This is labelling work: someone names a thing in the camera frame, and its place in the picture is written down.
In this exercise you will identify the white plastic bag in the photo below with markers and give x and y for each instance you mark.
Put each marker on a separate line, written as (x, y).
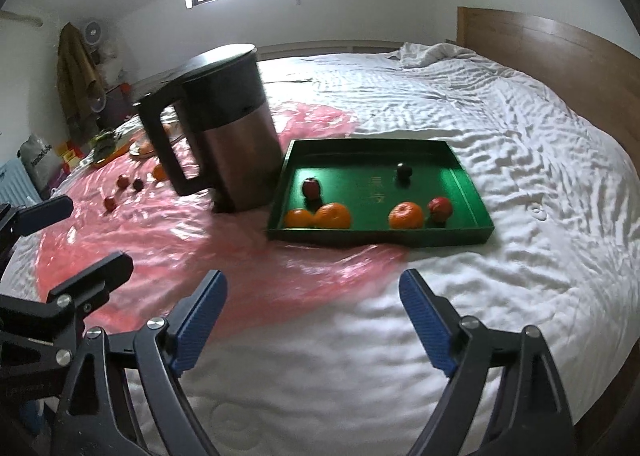
(112, 58)

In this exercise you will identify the orange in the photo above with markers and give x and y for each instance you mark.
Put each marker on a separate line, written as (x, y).
(160, 171)
(333, 216)
(299, 218)
(406, 215)

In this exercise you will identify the dark purple plum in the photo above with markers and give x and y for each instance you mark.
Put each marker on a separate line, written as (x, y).
(403, 172)
(137, 183)

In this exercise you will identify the beige pipe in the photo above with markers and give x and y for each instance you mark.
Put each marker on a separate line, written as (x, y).
(20, 17)

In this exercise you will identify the small red apple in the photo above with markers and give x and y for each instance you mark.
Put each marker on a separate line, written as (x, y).
(109, 203)
(310, 187)
(440, 208)
(122, 181)

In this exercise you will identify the crumpled white blanket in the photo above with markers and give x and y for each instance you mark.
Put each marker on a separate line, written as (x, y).
(430, 55)

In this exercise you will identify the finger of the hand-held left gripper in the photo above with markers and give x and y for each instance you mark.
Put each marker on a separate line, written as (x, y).
(45, 211)
(100, 276)

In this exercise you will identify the yellow and red box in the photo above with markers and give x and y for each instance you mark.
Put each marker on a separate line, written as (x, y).
(70, 153)

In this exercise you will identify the beige bed frame rail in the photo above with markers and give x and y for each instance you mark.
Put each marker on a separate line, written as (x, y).
(325, 47)

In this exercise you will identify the orange cutting board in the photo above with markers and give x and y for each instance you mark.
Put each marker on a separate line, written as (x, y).
(122, 151)

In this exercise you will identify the bed with white sheet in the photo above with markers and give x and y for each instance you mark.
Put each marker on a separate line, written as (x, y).
(500, 136)

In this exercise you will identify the patterned plate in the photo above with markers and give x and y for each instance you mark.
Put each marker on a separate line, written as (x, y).
(134, 151)

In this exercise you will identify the small white fan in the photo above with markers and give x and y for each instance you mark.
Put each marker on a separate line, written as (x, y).
(91, 31)
(98, 105)

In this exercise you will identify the brown coat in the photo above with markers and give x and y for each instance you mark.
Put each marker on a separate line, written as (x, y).
(75, 71)

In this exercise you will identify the black and steel kettle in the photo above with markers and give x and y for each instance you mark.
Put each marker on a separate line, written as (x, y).
(235, 146)

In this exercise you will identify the dark cabinet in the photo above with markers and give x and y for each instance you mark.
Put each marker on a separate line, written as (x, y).
(120, 103)

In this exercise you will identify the pink plastic sheet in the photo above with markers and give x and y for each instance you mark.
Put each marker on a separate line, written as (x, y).
(225, 246)

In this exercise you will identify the grey bag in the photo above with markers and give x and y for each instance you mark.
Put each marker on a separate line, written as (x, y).
(40, 158)

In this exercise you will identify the carrot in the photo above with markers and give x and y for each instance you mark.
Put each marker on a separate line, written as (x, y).
(146, 148)

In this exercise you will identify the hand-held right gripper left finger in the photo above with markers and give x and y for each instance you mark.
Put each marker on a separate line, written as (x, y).
(200, 321)

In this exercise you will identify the green tray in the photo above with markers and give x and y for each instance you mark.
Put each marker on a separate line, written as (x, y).
(360, 181)

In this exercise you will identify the green leafy vegetable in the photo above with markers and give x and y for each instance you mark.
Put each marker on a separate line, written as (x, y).
(105, 141)

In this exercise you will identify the light blue suitcase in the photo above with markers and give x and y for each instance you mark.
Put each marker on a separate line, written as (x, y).
(17, 181)

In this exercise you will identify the wooden headboard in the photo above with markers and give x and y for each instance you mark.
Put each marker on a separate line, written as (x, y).
(550, 46)

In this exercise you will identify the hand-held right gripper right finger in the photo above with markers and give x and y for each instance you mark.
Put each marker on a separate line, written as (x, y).
(425, 321)

